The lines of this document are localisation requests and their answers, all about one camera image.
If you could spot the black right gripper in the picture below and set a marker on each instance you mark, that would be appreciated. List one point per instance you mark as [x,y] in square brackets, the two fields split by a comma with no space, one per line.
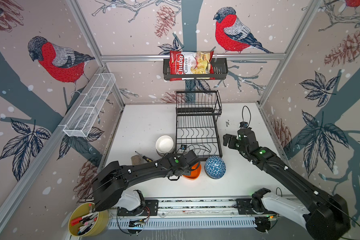
[231,139]

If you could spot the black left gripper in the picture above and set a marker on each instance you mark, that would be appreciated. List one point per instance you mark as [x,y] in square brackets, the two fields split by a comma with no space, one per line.
[188,172]

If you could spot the orange plastic bowl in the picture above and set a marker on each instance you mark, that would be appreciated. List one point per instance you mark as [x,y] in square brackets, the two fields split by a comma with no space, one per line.
[195,172]

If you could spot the white ceramic bowl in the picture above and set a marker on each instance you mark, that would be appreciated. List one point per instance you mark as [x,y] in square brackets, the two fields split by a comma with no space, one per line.
[165,145]

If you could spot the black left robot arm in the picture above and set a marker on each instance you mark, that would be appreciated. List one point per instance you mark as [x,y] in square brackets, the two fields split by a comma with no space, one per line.
[110,184]

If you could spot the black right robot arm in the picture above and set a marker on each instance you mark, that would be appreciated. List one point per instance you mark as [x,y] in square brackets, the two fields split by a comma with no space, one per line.
[323,216]

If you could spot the yellow black screwdriver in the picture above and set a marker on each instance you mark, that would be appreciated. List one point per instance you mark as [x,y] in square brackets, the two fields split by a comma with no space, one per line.
[144,157]

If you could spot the blue patterned bowl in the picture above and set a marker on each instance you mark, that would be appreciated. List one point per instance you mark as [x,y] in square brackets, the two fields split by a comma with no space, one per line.
[215,167]

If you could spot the small glass jar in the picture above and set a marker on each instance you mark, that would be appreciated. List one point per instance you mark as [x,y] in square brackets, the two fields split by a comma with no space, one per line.
[136,160]

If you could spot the red cassava chips bag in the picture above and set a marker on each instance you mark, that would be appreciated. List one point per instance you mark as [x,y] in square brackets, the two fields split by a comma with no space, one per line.
[191,63]

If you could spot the yellow pen cup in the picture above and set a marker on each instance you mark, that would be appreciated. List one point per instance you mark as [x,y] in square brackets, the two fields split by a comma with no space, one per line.
[86,221]

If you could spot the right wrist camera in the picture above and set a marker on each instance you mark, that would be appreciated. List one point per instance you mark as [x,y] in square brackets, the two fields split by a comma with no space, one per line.
[244,124]

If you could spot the black wire dish rack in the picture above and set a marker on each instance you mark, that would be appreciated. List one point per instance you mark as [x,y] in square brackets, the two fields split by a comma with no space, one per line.
[197,113]

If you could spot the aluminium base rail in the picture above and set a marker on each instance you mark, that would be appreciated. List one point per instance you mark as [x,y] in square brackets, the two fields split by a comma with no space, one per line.
[191,213]

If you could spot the black wall shelf basket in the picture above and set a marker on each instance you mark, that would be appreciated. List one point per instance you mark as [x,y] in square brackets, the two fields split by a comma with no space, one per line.
[219,66]

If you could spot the white wire mesh basket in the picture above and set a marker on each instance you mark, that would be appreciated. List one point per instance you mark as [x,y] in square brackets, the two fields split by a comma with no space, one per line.
[87,112]

